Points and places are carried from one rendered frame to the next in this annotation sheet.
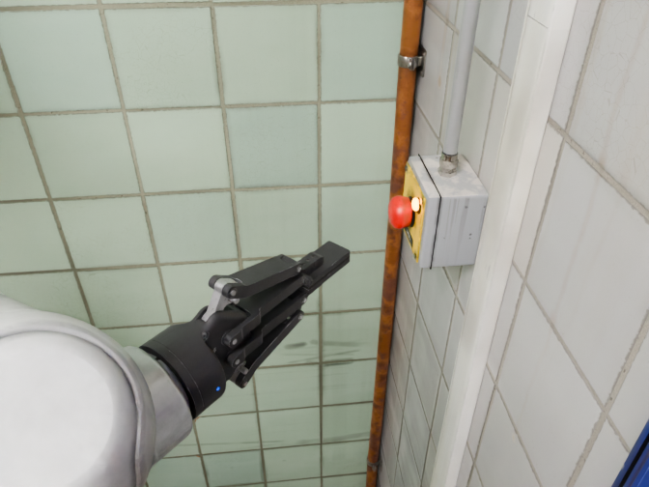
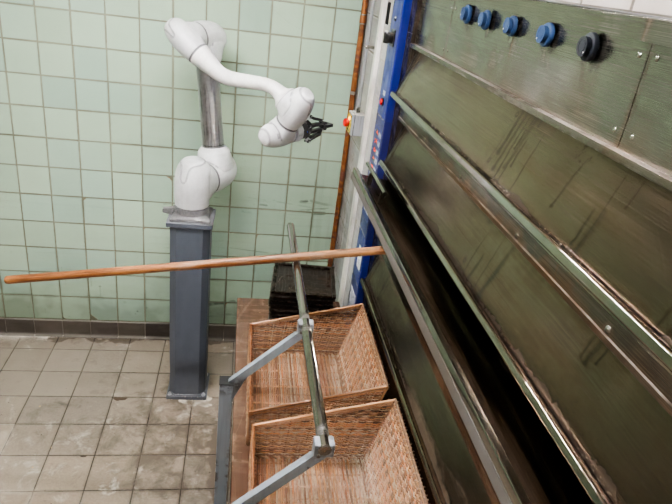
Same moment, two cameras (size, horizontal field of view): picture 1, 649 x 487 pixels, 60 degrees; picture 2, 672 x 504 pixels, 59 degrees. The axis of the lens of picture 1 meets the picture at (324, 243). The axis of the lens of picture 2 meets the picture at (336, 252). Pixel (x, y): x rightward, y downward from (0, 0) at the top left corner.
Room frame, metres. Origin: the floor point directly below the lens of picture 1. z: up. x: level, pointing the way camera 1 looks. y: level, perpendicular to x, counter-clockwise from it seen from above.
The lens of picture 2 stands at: (-2.23, 0.11, 2.11)
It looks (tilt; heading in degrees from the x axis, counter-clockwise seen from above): 25 degrees down; 355
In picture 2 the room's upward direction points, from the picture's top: 8 degrees clockwise
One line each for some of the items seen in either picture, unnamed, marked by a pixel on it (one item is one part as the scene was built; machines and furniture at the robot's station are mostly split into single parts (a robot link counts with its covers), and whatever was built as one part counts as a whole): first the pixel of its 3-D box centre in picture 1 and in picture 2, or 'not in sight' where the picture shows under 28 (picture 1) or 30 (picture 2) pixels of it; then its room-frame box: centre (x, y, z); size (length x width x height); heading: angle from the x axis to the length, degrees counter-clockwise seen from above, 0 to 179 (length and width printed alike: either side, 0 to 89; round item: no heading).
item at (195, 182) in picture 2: not in sight; (193, 181); (0.34, 0.58, 1.17); 0.18 x 0.16 x 0.22; 158
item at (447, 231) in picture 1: (439, 210); (356, 123); (0.57, -0.14, 1.46); 0.10 x 0.07 x 0.10; 6
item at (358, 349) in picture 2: not in sight; (310, 367); (-0.37, -0.01, 0.72); 0.56 x 0.49 x 0.28; 5
